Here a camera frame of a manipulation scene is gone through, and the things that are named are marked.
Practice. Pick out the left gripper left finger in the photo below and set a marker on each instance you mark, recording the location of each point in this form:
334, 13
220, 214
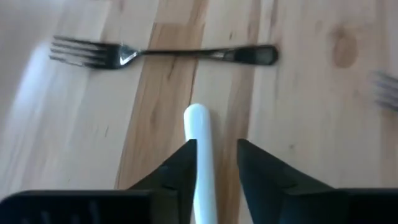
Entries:
93, 208

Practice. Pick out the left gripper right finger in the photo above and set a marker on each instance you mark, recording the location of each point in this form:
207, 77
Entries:
311, 208

